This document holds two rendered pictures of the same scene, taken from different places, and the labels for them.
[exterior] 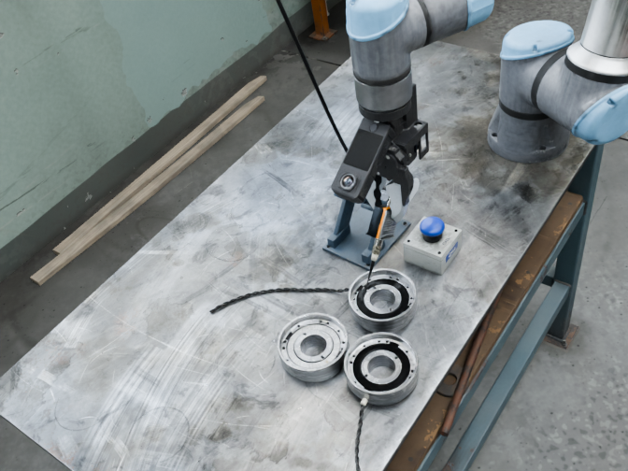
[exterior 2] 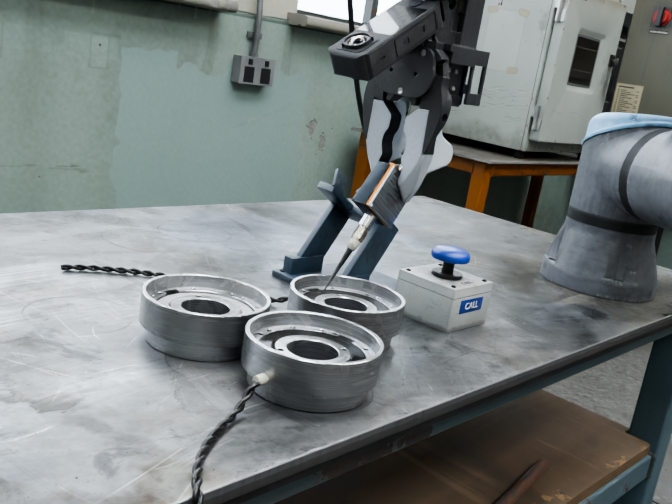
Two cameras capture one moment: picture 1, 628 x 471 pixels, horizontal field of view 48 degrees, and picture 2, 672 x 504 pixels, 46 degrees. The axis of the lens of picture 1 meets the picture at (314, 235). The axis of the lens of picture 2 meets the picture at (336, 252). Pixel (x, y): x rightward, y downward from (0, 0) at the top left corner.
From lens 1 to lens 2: 63 cm
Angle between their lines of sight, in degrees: 30
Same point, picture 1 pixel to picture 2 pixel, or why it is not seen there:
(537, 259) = (578, 483)
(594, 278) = not seen: outside the picture
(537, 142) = (613, 268)
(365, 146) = (397, 16)
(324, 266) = (266, 285)
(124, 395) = not seen: outside the picture
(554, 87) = (657, 154)
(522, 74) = (611, 151)
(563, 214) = (621, 452)
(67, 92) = not seen: hidden behind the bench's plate
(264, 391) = (85, 343)
